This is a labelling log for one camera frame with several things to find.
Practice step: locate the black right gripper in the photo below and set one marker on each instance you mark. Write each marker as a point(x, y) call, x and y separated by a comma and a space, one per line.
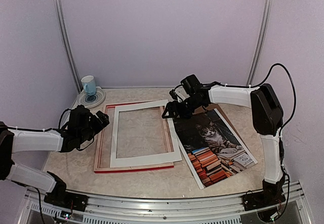
point(170, 105)

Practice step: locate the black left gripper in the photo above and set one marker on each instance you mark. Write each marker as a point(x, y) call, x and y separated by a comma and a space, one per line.
point(104, 121)

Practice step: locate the red wooden picture frame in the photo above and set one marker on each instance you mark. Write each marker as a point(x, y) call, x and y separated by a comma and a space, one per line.
point(103, 150)

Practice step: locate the white photo mat board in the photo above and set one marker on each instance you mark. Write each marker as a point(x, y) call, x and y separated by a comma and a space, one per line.
point(169, 134)

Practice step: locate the cat and books photo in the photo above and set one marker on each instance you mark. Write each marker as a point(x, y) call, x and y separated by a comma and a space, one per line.
point(212, 148)

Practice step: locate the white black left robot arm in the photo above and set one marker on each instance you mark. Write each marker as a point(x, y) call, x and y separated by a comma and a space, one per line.
point(14, 140)

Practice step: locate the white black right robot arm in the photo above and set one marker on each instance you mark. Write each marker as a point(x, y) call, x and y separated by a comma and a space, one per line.
point(267, 116)

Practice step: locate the white blue swirl plate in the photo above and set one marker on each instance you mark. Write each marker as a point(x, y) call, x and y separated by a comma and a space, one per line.
point(91, 101)

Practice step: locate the light blue mug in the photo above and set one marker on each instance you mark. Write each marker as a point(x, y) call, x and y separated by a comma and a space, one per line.
point(89, 85)

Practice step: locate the brown backing board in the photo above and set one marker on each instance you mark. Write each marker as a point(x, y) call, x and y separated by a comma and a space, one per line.
point(197, 110)

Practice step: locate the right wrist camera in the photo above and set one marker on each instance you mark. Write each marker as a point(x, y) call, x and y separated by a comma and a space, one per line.
point(176, 95)

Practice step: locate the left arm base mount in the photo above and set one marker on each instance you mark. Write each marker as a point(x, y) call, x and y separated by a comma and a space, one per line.
point(68, 198)

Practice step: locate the front aluminium rail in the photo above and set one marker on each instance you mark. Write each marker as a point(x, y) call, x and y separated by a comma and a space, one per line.
point(113, 209)

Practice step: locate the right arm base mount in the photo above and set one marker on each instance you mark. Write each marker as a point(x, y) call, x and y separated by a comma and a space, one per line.
point(271, 194)

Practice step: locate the left aluminium corner post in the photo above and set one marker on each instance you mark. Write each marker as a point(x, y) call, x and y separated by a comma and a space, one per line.
point(67, 46)

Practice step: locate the aluminium corner post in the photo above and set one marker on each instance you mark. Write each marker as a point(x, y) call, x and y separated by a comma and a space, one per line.
point(67, 46)
point(260, 41)

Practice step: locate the right aluminium corner post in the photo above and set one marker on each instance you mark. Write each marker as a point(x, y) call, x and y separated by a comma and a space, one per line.
point(260, 41)

